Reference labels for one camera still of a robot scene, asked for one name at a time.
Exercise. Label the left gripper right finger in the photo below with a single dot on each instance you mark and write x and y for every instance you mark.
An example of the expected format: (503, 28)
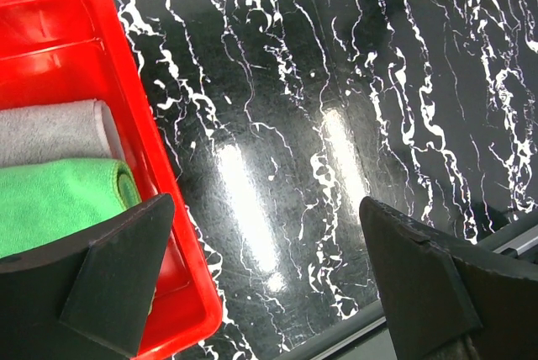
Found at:
(446, 298)

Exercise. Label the red plastic tray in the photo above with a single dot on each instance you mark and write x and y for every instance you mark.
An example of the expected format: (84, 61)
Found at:
(59, 51)

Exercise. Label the green towel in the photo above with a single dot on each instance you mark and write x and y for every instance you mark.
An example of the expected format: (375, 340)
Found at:
(42, 203)

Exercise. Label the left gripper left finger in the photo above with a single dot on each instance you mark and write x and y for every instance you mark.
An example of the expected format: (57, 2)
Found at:
(88, 295)

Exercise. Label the grey towel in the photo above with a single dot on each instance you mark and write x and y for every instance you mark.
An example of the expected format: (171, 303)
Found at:
(43, 133)

